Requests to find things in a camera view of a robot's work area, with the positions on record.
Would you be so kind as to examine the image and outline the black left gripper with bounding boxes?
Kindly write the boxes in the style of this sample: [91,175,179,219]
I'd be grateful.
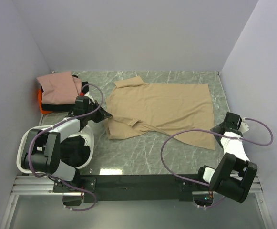
[85,100,111,123]

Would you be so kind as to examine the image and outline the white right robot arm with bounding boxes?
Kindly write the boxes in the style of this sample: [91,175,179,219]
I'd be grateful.
[195,112,257,203]

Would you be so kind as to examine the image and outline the black clothes in basket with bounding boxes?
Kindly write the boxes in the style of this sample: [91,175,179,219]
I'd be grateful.
[60,135,91,167]

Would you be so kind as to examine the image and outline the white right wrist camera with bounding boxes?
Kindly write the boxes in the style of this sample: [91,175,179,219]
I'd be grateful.
[238,117,250,134]

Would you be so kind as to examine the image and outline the white plastic laundry basket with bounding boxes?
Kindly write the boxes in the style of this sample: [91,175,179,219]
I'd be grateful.
[16,125,94,174]

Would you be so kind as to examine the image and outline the beige t shirt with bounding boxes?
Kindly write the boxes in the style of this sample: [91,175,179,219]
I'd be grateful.
[104,76,215,150]

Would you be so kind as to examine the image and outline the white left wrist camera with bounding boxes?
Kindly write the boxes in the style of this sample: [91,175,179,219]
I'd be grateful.
[79,92,95,102]

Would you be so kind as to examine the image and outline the folded pink t shirt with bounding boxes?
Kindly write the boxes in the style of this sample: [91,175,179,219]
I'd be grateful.
[37,71,82,105]

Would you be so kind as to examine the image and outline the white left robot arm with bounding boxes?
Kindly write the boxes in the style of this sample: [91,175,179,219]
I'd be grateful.
[16,96,112,192]

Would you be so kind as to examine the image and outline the folded black t shirt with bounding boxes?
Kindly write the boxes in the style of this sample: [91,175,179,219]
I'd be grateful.
[41,74,92,113]

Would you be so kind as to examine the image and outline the folded orange t shirt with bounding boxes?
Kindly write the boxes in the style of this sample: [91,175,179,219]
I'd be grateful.
[38,89,51,115]

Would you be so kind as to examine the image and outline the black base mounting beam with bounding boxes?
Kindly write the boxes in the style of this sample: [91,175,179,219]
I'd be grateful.
[52,173,215,206]

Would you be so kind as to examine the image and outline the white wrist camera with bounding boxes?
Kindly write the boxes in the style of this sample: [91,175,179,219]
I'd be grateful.
[79,92,95,102]
[238,117,250,134]

